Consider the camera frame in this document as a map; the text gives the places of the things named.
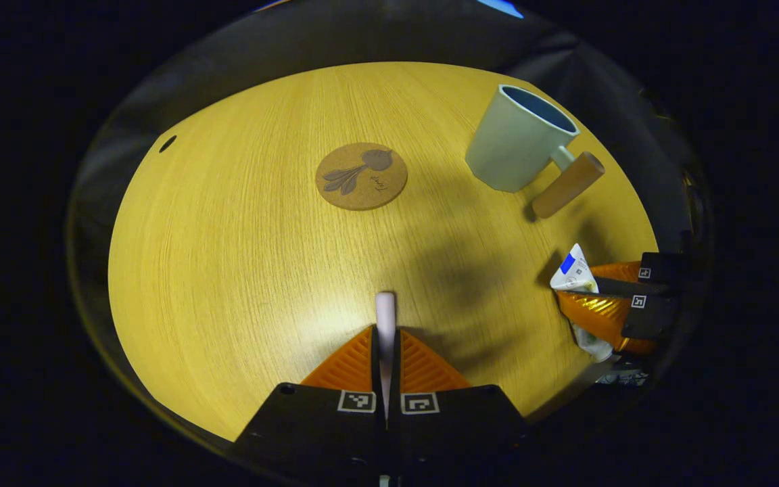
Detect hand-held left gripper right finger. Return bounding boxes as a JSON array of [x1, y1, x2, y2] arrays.
[[388, 328, 532, 478]]

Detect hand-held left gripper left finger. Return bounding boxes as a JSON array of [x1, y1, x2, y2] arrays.
[[231, 325, 388, 478]]

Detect white toothpaste tube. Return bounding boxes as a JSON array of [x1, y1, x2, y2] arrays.
[[550, 243, 615, 363]]

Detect round cork coaster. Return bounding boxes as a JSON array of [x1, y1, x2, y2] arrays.
[[315, 142, 408, 212]]

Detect pale blue cup wooden handle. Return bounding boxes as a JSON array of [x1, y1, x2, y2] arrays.
[[465, 84, 606, 220]]

